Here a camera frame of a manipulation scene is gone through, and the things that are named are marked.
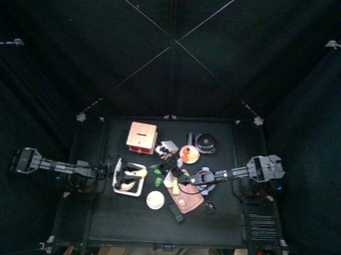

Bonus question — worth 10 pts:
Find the grey white toy appliance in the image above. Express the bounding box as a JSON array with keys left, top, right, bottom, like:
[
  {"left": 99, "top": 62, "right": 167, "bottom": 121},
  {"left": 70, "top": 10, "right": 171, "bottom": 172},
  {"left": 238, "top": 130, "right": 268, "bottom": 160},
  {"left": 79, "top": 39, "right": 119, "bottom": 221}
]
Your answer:
[{"left": 154, "top": 140, "right": 179, "bottom": 159}]

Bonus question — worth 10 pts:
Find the white rectangular tray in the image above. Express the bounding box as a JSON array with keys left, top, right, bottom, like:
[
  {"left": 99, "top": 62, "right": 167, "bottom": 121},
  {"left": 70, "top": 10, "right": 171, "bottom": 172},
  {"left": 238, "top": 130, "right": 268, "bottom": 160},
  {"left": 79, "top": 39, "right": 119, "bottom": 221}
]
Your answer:
[{"left": 112, "top": 158, "right": 150, "bottom": 197}]

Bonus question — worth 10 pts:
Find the plate with orange food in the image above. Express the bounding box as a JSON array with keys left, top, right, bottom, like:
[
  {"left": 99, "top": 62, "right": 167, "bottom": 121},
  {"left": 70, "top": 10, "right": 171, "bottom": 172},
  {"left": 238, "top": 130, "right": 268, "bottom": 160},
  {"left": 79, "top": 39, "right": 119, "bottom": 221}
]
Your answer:
[{"left": 178, "top": 144, "right": 201, "bottom": 165}]

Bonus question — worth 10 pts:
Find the beige toy food in tray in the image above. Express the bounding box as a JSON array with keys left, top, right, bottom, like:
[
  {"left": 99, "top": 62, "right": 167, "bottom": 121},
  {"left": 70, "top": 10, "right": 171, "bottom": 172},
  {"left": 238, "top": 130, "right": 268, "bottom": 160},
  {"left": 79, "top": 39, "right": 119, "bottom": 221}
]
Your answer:
[{"left": 119, "top": 180, "right": 139, "bottom": 192}]

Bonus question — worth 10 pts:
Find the black toy knife handle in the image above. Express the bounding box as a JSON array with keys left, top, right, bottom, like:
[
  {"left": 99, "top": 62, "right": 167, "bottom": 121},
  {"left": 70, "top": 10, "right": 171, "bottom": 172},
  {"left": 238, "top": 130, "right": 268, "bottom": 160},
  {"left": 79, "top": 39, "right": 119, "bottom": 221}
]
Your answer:
[{"left": 170, "top": 204, "right": 186, "bottom": 223}]

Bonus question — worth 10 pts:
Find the pink cutting board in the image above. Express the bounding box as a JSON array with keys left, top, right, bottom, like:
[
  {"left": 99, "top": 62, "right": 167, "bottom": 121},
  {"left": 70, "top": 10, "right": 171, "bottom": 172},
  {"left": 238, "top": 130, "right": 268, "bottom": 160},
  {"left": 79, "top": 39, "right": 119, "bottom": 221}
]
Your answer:
[{"left": 166, "top": 178, "right": 206, "bottom": 215}]

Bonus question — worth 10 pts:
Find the black pan with purple rim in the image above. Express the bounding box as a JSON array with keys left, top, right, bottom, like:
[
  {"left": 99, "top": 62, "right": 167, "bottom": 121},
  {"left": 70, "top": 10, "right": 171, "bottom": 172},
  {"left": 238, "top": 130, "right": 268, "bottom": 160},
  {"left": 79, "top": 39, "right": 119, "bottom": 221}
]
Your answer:
[{"left": 186, "top": 131, "right": 218, "bottom": 154}]

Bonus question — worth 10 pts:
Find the round white plate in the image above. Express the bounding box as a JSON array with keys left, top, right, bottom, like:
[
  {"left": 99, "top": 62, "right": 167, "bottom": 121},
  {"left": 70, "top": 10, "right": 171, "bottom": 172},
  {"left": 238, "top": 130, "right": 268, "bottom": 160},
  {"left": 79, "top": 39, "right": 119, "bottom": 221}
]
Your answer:
[{"left": 146, "top": 190, "right": 167, "bottom": 210}]

